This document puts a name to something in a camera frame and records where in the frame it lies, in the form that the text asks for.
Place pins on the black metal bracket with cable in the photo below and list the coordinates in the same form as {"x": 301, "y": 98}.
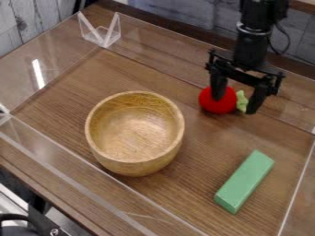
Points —
{"x": 26, "y": 222}

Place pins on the red plush fruit green leaves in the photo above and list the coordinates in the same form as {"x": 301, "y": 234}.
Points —
{"x": 233, "y": 101}

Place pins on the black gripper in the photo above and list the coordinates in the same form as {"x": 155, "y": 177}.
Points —
{"x": 263, "y": 77}

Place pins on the green rectangular block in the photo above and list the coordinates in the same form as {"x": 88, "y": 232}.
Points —
{"x": 243, "y": 181}

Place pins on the clear acrylic tray enclosure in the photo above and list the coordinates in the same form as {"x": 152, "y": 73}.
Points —
{"x": 57, "y": 76}

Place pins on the wooden bowl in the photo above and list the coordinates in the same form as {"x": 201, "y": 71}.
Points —
{"x": 133, "y": 131}

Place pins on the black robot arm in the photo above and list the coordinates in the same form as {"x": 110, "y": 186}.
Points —
{"x": 244, "y": 63}

